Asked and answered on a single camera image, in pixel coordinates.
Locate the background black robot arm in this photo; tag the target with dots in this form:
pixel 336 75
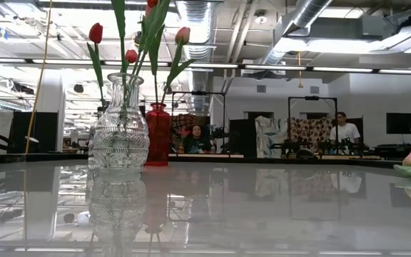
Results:
pixel 221 137
pixel 291 146

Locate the red glass vase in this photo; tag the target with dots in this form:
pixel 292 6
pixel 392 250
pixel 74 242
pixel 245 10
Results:
pixel 158 135

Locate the embossed clear glass vase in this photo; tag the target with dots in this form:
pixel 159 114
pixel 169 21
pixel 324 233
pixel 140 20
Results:
pixel 120 142

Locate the person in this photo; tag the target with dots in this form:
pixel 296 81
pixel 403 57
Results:
pixel 196 139
pixel 344 130

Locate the dark patterned fabric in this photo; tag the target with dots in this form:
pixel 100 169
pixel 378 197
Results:
pixel 180 123

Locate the white teal patterned fabric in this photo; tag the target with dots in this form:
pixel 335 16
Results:
pixel 268 139

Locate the brown patterned fabric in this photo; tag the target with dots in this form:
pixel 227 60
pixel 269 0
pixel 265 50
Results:
pixel 309 130

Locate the round ceiling fixture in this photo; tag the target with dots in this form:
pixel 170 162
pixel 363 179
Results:
pixel 260 18

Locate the black round ceiling speaker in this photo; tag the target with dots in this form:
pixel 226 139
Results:
pixel 78 88

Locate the ceiling light strip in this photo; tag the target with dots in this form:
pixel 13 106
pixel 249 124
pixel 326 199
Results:
pixel 341 69

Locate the black monitor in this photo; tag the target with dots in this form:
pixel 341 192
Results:
pixel 401 123

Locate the black pipe frame stand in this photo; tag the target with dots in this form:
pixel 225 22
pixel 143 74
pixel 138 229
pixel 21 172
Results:
pixel 312 98
pixel 198 93

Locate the silver corrugated ventilation duct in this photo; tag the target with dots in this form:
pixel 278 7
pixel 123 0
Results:
pixel 202 21

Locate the white rectangular ceiling duct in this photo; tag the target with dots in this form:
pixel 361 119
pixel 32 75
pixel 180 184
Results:
pixel 351 46

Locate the black aluminium table frame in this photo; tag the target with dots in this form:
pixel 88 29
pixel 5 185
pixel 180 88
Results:
pixel 30 158

